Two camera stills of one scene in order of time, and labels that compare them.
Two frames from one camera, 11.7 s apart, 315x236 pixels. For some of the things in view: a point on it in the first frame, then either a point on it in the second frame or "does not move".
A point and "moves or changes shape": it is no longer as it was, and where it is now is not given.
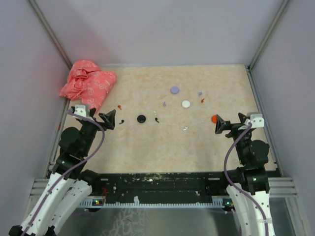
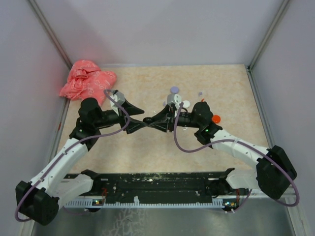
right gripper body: (237, 134) to (182, 119)
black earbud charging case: (141, 118) moves or changes shape
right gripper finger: (242, 117) to (164, 115)
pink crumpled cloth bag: (87, 83) does not move
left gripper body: (89, 129) to (118, 116)
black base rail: (162, 187) does not move
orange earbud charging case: (214, 119) does not move
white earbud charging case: (186, 103) does not move
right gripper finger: (221, 125) to (166, 126)
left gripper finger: (92, 111) to (131, 109)
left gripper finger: (109, 118) to (134, 125)
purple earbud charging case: (174, 90) does not move
